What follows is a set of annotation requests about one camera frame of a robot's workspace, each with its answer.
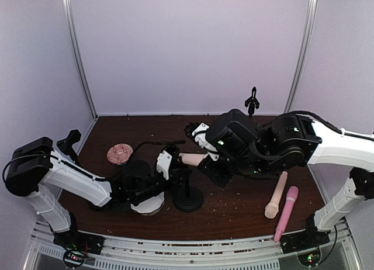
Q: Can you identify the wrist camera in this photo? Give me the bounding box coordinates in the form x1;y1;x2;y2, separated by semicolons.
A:
184;122;220;161
155;150;172;181

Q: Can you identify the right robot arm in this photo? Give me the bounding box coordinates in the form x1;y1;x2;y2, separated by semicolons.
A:
192;109;373;234

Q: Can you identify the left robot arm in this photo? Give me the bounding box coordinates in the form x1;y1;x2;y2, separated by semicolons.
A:
2;137;192;249

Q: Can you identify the right circuit board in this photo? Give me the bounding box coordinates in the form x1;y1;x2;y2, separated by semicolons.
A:
297;249;321;268

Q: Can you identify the beige microphone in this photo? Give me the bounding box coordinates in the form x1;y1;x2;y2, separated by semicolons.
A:
179;153;208;167
264;171;288;219

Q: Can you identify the red patterned bowl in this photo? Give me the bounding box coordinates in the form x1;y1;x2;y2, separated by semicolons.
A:
106;143;133;167

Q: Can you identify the circuit board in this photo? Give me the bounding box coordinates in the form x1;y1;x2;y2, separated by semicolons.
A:
297;249;321;268
63;248;88;269

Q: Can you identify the left aluminium frame post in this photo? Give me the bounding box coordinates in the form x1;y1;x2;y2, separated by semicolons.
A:
62;0;98;120

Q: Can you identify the short black mic stand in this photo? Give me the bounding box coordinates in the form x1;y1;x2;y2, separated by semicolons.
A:
173;168;204;212

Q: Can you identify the left circuit board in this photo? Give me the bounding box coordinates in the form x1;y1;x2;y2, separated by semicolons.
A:
63;248;88;269

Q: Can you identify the tall black mic stand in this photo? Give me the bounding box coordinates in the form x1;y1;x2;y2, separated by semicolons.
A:
56;129;81;166
244;86;260;117

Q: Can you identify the white scalloped dish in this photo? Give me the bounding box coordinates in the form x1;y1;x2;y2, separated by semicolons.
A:
130;192;165;216

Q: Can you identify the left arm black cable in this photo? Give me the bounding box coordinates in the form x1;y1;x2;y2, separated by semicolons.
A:
116;139;186;177

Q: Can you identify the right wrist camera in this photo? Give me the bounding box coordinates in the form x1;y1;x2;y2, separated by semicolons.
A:
184;122;220;161

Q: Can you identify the aluminium frame post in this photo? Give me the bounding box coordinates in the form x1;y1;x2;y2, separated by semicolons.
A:
62;0;98;120
284;0;318;113

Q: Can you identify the pink microphone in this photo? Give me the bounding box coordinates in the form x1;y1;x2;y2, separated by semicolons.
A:
274;186;299;242

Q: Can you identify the right aluminium frame post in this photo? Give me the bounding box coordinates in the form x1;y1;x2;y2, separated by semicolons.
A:
284;0;318;113

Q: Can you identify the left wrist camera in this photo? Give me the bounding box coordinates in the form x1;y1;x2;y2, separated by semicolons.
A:
155;150;172;181

